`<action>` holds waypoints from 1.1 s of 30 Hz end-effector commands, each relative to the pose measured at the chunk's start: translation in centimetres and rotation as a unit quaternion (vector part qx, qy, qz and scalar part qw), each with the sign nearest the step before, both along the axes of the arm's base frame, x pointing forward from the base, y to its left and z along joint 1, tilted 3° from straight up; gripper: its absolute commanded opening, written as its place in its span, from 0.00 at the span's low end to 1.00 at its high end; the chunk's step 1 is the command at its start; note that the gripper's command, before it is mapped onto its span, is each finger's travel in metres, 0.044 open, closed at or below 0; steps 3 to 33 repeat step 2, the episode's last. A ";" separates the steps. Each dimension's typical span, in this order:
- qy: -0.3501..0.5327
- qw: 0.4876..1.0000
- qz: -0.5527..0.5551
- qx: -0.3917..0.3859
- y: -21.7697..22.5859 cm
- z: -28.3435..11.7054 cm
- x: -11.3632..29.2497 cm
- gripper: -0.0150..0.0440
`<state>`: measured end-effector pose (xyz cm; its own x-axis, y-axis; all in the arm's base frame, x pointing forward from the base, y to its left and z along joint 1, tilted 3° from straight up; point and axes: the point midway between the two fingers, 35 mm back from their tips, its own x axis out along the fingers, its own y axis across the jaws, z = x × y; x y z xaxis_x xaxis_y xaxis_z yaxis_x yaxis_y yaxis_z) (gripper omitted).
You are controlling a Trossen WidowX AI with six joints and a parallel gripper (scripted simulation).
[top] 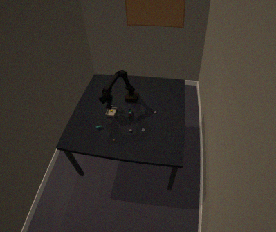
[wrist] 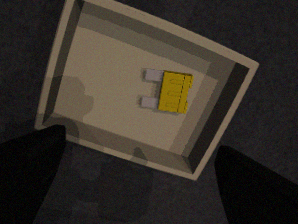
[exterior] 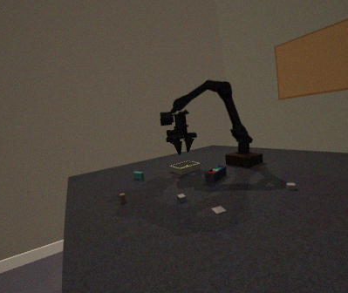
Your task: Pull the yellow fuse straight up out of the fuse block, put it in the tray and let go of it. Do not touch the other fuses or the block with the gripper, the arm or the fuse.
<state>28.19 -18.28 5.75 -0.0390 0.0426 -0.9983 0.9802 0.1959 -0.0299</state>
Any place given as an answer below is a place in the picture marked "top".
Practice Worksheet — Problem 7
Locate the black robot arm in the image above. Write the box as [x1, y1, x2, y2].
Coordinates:
[99, 70, 135, 104]

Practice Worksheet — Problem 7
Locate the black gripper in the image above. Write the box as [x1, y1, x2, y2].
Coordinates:
[107, 95, 112, 110]

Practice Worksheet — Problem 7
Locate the beige shallow tray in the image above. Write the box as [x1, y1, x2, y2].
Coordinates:
[106, 107, 117, 118]

